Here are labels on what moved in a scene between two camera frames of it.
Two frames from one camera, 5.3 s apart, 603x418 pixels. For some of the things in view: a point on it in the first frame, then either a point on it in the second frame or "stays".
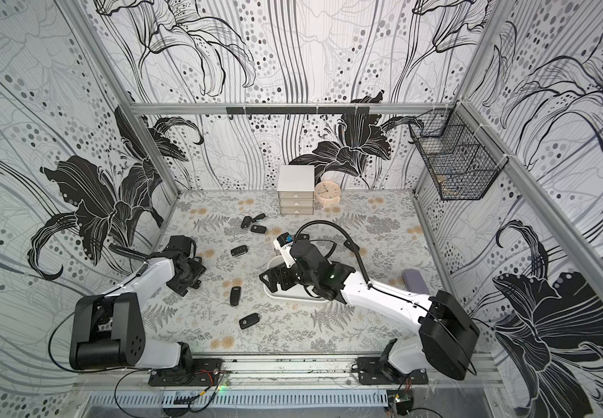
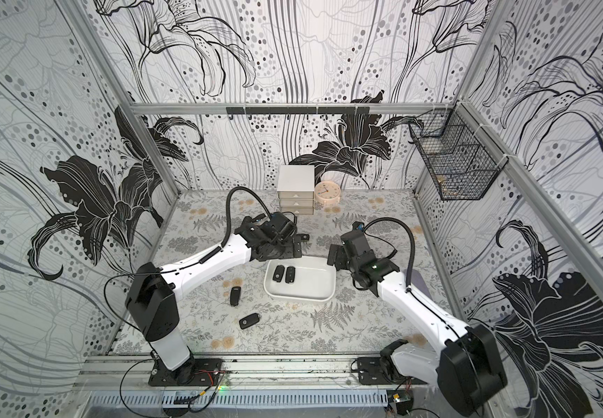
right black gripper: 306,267 to 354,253
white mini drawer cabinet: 295,187 stays
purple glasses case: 415,281 stays
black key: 235,293 stays
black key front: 248,320 stays
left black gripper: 182,288 to 287,250
